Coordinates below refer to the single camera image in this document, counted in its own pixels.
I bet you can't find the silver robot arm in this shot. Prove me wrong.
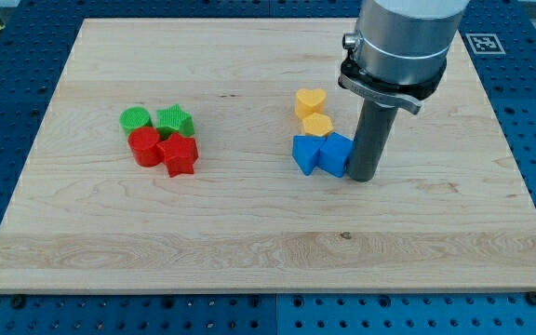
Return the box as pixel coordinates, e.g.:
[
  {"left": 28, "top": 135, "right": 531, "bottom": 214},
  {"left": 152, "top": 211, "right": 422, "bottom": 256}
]
[{"left": 339, "top": 0, "right": 468, "bottom": 114}]

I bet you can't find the yellow heart block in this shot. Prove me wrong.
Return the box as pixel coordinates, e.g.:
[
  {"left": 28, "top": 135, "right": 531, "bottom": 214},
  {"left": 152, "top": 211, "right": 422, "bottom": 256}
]
[{"left": 295, "top": 88, "right": 327, "bottom": 119}]

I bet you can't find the blue triangle block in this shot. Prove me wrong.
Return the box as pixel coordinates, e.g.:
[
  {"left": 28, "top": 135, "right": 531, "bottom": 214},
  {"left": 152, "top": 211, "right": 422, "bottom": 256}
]
[{"left": 292, "top": 135, "right": 326, "bottom": 176}]

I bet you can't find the blue cube block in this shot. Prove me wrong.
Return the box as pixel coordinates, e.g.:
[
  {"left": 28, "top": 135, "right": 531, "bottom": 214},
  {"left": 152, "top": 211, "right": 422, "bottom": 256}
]
[{"left": 317, "top": 132, "right": 353, "bottom": 178}]

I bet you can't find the yellow hexagon block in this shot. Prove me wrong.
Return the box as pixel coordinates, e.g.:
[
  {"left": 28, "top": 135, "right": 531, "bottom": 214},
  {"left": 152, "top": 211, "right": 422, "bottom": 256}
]
[{"left": 301, "top": 113, "right": 334, "bottom": 137}]

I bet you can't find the red star block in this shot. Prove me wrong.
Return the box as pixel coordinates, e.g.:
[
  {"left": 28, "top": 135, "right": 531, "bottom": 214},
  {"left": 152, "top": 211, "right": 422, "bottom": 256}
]
[{"left": 156, "top": 132, "right": 198, "bottom": 178}]

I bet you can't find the light wooden board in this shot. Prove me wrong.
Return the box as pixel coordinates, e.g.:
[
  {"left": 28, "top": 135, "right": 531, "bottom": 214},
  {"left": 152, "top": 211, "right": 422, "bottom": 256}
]
[{"left": 0, "top": 19, "right": 536, "bottom": 294}]

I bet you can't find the green star block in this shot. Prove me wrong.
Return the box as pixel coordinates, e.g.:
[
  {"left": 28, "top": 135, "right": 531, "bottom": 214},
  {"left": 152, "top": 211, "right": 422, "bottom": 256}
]
[{"left": 156, "top": 104, "right": 195, "bottom": 140}]

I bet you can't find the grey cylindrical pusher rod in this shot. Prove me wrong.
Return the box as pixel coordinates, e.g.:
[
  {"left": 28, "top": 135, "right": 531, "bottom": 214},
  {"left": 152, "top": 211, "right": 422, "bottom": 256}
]
[{"left": 347, "top": 100, "right": 398, "bottom": 182}]

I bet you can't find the red cylinder block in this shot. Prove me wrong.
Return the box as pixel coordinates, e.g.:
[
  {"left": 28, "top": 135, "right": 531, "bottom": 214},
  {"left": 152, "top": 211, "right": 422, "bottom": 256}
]
[{"left": 127, "top": 127, "right": 161, "bottom": 168}]

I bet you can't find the green cylinder block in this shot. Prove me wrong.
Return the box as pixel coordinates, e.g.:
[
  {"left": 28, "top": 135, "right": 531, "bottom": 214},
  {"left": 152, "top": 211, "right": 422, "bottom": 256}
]
[{"left": 119, "top": 106, "right": 153, "bottom": 137}]

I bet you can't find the white fiducial marker tag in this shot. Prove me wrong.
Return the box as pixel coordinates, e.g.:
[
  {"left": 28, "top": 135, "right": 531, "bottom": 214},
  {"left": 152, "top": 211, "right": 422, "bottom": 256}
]
[{"left": 466, "top": 33, "right": 505, "bottom": 55}]

